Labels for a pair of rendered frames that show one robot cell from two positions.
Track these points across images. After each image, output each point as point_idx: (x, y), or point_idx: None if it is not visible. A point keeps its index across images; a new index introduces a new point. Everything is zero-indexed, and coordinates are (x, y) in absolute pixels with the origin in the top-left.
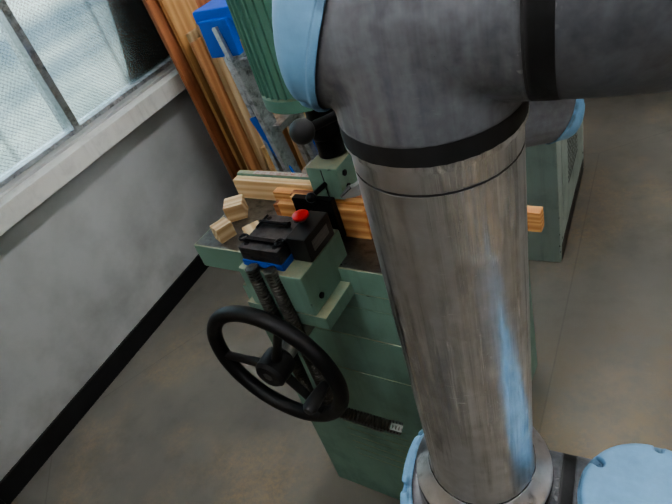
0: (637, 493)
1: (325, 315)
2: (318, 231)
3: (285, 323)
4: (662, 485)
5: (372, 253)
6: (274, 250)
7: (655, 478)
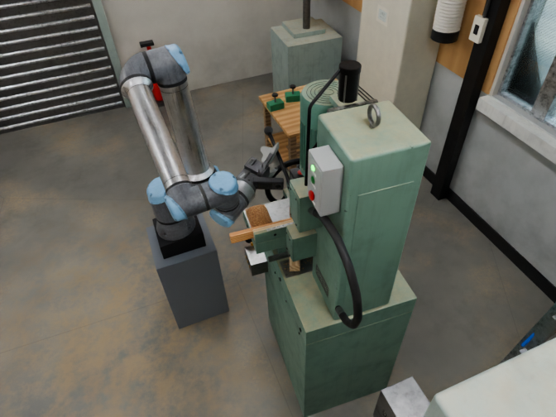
0: None
1: (284, 189)
2: (292, 177)
3: (279, 166)
4: (161, 188)
5: (287, 206)
6: (298, 165)
7: (163, 188)
